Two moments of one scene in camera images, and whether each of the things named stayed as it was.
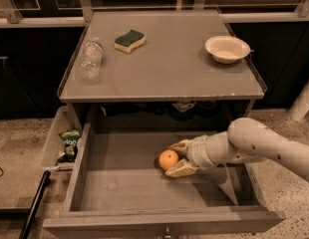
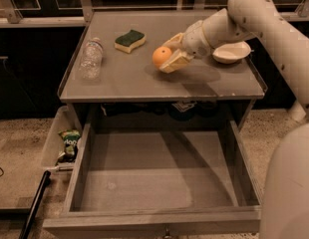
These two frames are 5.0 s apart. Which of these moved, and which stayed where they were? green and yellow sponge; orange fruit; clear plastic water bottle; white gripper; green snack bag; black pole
Moved: white gripper; orange fruit
Stayed: green snack bag; clear plastic water bottle; green and yellow sponge; black pole
